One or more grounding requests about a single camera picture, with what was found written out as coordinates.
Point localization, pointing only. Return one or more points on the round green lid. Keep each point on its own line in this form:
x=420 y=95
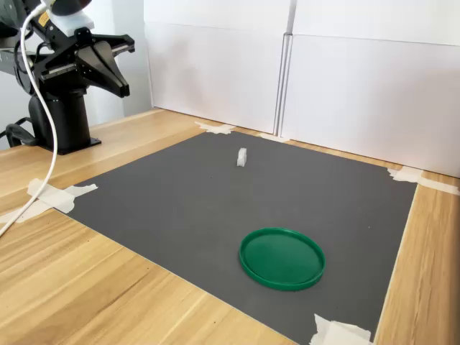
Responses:
x=282 y=258

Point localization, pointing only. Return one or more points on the small white plastic terminal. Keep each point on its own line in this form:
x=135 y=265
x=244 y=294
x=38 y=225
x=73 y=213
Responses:
x=241 y=158

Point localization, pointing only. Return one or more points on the clear partition joiner strip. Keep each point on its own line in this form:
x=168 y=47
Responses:
x=284 y=72

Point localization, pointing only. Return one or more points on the white masking tape strip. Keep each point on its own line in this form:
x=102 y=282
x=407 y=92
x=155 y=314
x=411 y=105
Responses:
x=406 y=175
x=54 y=196
x=84 y=189
x=323 y=330
x=205 y=126
x=224 y=128
x=438 y=185
x=354 y=332

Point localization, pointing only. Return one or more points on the dark grey mat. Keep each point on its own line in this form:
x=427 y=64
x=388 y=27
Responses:
x=179 y=201

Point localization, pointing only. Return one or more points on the white partition panel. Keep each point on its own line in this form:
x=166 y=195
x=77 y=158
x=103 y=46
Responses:
x=215 y=72
x=377 y=100

